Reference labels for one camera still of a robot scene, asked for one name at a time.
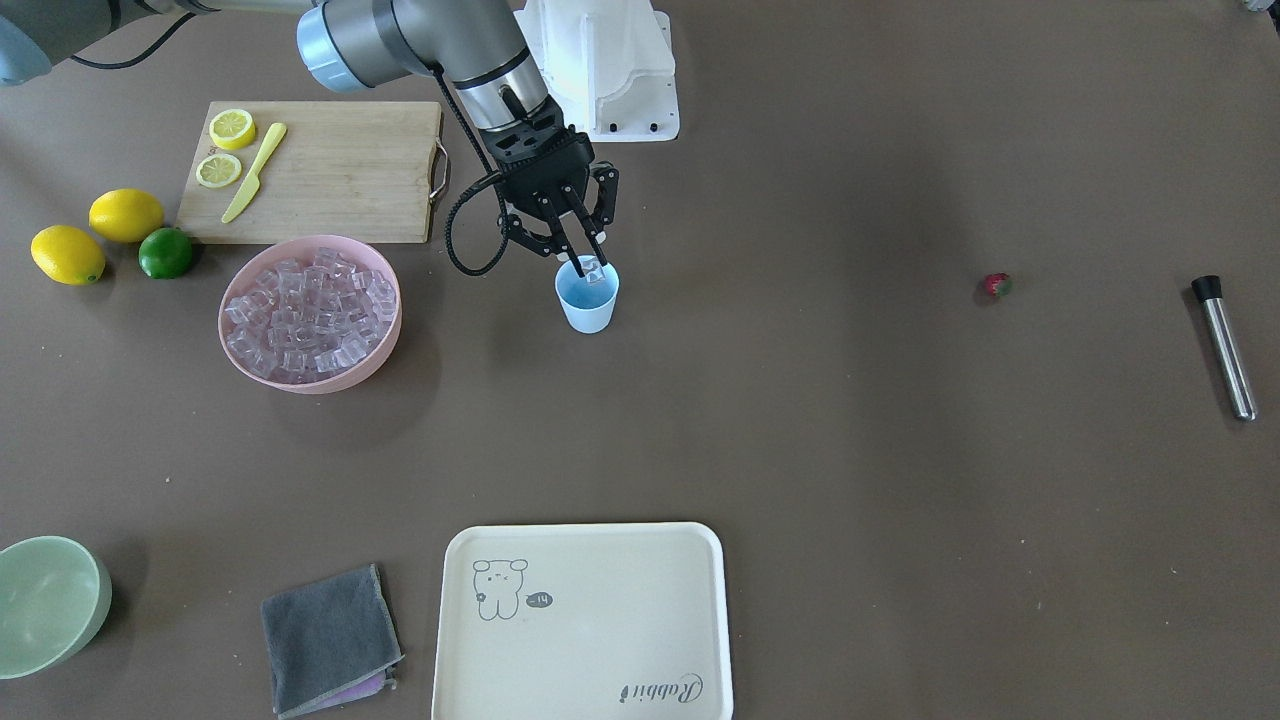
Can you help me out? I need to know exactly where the wooden cutting board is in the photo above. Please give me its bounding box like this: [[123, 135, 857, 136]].
[[174, 100, 447, 243]]

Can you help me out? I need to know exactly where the grey folded cloth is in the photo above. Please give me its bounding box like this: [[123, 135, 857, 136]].
[[260, 562, 404, 719]]

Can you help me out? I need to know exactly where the mint green bowl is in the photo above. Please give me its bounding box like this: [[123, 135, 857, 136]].
[[1, 536, 113, 680]]

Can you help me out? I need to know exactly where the steel muddler black tip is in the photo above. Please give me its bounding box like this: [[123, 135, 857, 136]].
[[1190, 275, 1258, 421]]

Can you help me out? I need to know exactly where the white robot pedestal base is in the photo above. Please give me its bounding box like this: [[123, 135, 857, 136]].
[[515, 1, 681, 143]]

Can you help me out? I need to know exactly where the light blue plastic cup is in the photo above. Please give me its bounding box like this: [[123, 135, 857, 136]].
[[556, 263, 620, 334]]

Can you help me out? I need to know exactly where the clear ice cube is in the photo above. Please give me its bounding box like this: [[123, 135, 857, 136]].
[[579, 256, 607, 286]]

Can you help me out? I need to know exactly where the red strawberry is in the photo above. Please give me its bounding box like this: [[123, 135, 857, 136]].
[[980, 272, 1012, 299]]

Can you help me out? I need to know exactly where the cream rabbit tray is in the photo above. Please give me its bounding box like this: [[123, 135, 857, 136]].
[[430, 521, 733, 719]]

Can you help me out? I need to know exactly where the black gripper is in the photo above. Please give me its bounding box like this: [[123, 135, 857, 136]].
[[481, 100, 620, 278]]

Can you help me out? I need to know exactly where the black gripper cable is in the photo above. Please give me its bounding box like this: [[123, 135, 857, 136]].
[[433, 65, 513, 278]]

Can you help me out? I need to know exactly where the whole yellow lemon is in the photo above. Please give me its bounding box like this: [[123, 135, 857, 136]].
[[29, 225, 108, 286], [88, 188, 165, 243]]

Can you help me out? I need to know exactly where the lemon half slice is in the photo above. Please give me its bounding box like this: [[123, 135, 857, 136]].
[[193, 152, 243, 190], [207, 108, 257, 150]]

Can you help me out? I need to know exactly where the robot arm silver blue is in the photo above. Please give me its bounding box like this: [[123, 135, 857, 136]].
[[1, 1, 618, 281]]

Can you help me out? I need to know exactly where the pink bowl of ice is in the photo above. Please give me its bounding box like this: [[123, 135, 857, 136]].
[[218, 234, 403, 395]]

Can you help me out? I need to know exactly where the green lime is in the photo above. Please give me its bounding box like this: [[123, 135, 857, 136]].
[[137, 227, 195, 279]]

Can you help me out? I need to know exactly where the yellow plastic knife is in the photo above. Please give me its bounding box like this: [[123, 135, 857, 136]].
[[220, 122, 288, 224]]

